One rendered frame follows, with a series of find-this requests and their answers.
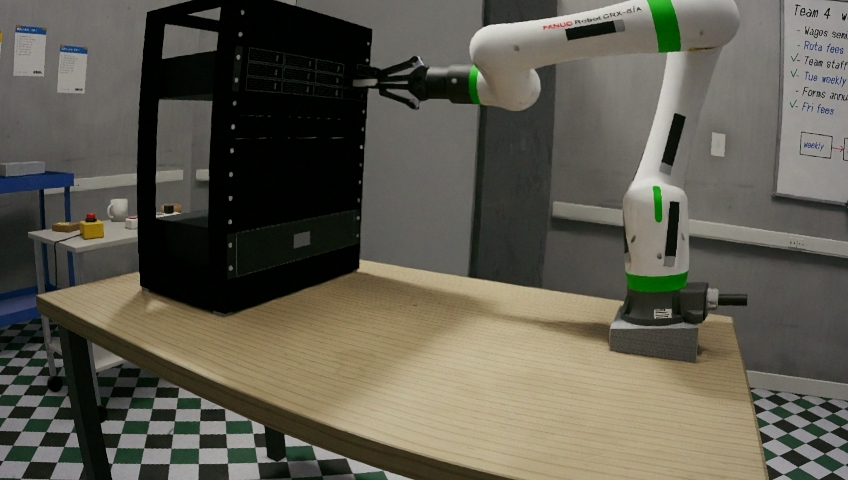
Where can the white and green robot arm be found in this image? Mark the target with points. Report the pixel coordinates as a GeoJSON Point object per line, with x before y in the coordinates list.
{"type": "Point", "coordinates": [656, 227]}

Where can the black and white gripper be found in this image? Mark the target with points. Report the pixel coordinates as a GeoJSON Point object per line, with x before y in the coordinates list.
{"type": "Point", "coordinates": [424, 82]}

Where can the black server rack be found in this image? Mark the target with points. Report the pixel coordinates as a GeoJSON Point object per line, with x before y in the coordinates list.
{"type": "Point", "coordinates": [275, 225]}

